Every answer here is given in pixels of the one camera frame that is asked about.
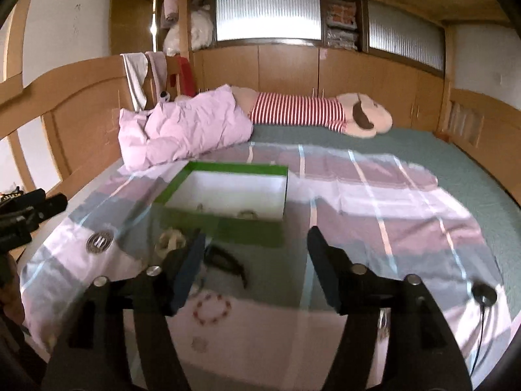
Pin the green cardboard box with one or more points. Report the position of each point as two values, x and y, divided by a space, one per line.
228 195

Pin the wooden footboard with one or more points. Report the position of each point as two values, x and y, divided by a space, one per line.
476 122

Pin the white rolled bedding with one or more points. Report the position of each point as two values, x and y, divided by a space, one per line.
201 28

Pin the pink hanging cloth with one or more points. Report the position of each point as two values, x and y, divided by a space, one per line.
158 69

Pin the bagged bedding pile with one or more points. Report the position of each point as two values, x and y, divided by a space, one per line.
170 20

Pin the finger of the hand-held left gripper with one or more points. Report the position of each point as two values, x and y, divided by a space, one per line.
28 199
51 205

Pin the narrow frosted glass window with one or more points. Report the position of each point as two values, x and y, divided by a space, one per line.
407 36

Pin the pink quilt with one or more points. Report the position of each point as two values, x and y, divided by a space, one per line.
191 130

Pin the grey white hanging garment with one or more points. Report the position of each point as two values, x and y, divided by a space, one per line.
136 77

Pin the red cloth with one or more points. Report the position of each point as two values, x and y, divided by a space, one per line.
187 75

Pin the stack of folded bedding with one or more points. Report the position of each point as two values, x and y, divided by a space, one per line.
342 24

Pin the wooden headboard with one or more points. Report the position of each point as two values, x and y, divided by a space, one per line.
81 122

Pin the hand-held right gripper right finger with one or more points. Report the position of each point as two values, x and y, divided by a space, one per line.
325 273

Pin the green mattress cover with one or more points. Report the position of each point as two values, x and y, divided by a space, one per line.
447 159

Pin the wide frosted glass window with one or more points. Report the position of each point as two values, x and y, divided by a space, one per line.
268 14

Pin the black bangle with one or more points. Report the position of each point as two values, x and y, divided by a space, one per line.
230 258

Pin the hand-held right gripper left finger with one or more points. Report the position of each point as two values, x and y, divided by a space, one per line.
185 281

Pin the striped long plush toy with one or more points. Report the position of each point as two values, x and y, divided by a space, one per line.
297 110

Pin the wooden wall cabinets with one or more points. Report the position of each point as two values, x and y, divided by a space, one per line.
285 67

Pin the plaid bed sheet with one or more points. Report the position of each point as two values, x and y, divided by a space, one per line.
366 195

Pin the small panda plush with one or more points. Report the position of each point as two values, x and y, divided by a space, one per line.
165 96

